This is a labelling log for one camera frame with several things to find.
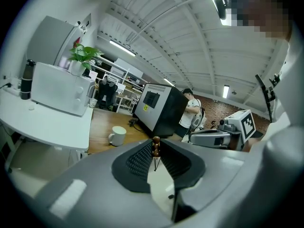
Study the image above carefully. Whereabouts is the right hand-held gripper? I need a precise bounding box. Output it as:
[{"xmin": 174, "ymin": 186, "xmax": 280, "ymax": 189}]
[{"xmin": 189, "ymin": 109, "xmax": 257, "ymax": 151}]

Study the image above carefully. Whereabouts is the person's white shirt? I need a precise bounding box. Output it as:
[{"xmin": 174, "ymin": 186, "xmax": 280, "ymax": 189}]
[{"xmin": 247, "ymin": 25, "xmax": 304, "ymax": 228}]

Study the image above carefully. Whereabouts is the brown wooden table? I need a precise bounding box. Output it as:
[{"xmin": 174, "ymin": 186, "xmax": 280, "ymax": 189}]
[{"xmin": 87, "ymin": 107, "xmax": 184, "ymax": 155}]

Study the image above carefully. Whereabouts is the white microwave oven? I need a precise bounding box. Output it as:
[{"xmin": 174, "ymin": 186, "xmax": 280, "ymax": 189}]
[{"xmin": 30, "ymin": 61, "xmax": 96, "ymax": 117}]

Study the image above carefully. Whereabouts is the large monitor on stand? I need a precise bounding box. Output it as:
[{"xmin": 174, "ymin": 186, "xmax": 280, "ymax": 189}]
[{"xmin": 132, "ymin": 82, "xmax": 190, "ymax": 139}]

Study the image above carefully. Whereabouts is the black head-worn camera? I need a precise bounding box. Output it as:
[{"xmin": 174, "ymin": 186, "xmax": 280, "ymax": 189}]
[{"xmin": 213, "ymin": 0, "xmax": 229, "ymax": 21}]

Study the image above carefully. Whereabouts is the black harness strap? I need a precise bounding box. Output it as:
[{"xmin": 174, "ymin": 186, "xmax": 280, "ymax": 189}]
[{"xmin": 255, "ymin": 73, "xmax": 282, "ymax": 124}]

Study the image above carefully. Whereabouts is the small brown spoon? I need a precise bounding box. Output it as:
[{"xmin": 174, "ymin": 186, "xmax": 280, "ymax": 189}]
[{"xmin": 152, "ymin": 135, "xmax": 162, "ymax": 172}]

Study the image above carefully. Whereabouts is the grey cabinet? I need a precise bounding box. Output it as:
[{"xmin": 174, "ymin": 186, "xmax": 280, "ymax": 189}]
[{"xmin": 25, "ymin": 15, "xmax": 81, "ymax": 67}]

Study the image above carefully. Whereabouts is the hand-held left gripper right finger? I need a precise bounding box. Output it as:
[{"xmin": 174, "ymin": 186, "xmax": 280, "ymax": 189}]
[{"xmin": 160, "ymin": 138, "xmax": 247, "ymax": 228}]

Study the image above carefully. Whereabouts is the white desk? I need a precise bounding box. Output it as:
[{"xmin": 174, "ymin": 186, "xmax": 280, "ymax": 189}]
[{"xmin": 0, "ymin": 88, "xmax": 94, "ymax": 173}]

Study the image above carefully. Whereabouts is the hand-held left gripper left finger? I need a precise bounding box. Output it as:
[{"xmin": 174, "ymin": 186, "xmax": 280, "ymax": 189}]
[{"xmin": 33, "ymin": 138, "xmax": 172, "ymax": 228}]

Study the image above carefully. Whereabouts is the white shelving rack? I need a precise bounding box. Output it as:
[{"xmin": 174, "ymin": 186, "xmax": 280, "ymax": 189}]
[{"xmin": 91, "ymin": 55, "xmax": 148, "ymax": 115}]

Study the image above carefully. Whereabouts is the white power strip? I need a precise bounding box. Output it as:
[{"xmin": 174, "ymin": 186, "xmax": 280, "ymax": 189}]
[{"xmin": 0, "ymin": 76, "xmax": 22, "ymax": 97}]

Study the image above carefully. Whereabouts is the black drinking bottle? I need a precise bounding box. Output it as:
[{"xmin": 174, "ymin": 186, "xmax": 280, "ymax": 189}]
[{"xmin": 19, "ymin": 58, "xmax": 37, "ymax": 101}]

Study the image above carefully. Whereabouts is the green potted plant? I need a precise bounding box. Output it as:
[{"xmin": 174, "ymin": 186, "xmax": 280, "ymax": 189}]
[{"xmin": 67, "ymin": 43, "xmax": 105, "ymax": 77}]

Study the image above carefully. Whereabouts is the coiled black power cord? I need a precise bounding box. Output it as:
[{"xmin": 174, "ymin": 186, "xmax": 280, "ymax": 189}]
[{"xmin": 128, "ymin": 118, "xmax": 148, "ymax": 133}]

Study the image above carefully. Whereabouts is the person's head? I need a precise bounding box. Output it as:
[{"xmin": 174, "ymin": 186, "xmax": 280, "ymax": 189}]
[{"xmin": 228, "ymin": 0, "xmax": 295, "ymax": 41}]

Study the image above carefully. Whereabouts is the person's right forearm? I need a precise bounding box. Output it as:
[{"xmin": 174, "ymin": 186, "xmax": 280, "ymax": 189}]
[{"xmin": 242, "ymin": 136, "xmax": 262, "ymax": 153}]

